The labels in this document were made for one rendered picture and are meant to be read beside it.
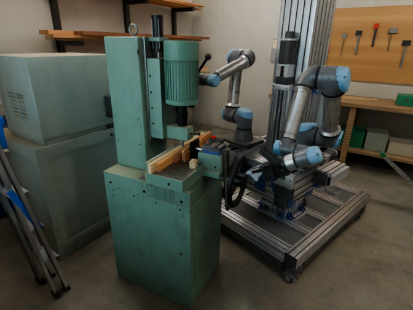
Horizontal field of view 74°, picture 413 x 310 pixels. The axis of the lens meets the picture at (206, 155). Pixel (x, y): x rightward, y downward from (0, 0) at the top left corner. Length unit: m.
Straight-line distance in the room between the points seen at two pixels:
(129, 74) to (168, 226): 0.83
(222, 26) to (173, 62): 3.73
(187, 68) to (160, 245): 1.00
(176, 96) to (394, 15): 3.44
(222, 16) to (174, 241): 4.12
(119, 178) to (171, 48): 0.76
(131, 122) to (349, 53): 3.43
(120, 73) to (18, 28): 2.06
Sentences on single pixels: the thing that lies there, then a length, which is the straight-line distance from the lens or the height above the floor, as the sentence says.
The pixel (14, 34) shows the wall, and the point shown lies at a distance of 3.49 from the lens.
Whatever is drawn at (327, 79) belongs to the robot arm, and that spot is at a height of 1.35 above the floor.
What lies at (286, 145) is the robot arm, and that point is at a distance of 1.39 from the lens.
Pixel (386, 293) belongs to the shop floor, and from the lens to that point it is 2.33.
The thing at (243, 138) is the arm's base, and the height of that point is 0.85.
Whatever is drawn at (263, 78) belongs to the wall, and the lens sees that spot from 4.76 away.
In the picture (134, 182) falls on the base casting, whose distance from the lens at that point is 1.57.
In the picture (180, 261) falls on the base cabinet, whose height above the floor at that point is 0.35.
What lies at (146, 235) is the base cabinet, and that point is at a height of 0.45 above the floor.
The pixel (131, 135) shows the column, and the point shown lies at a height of 1.01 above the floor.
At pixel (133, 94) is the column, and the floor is 1.24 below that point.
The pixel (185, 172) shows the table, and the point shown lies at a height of 0.90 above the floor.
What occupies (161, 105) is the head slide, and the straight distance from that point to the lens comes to 1.50.
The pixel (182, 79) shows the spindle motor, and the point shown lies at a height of 1.33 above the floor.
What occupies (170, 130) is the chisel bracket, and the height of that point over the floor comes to 1.04.
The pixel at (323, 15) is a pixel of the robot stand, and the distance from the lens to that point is 2.02.
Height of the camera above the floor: 1.50
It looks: 22 degrees down
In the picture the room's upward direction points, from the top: 1 degrees clockwise
